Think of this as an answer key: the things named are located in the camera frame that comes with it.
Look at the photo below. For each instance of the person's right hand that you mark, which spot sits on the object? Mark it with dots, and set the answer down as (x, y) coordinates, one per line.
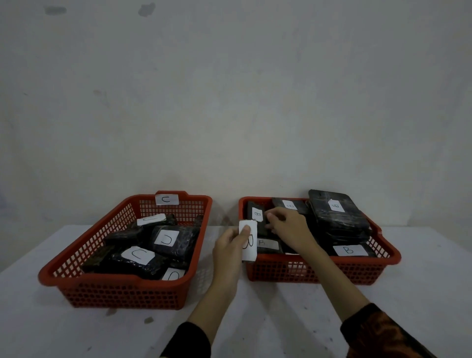
(293, 230)

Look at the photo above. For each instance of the person's left hand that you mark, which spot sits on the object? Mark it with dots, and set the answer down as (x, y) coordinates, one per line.
(225, 263)

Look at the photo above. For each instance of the person's left thumb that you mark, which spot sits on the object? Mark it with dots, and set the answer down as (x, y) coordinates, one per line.
(242, 236)

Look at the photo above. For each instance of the person's right thumb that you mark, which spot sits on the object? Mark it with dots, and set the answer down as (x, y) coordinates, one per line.
(273, 225)

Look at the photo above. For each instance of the white paper label slip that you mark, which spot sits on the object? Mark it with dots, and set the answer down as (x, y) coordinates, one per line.
(250, 251)

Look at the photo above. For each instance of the person's left forearm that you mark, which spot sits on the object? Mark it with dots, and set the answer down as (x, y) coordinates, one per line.
(210, 317)

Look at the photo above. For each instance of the person's right forearm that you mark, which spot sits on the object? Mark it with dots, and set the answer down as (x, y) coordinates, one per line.
(339, 287)

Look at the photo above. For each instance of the red plastic mesh basket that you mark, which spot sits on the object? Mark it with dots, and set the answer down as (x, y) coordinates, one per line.
(295, 272)
(121, 295)

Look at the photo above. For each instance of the pile of black wrapped packets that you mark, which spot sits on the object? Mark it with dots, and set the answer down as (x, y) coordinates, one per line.
(332, 225)
(180, 246)

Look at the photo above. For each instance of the white paper basket label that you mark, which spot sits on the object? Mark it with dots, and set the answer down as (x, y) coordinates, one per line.
(166, 199)

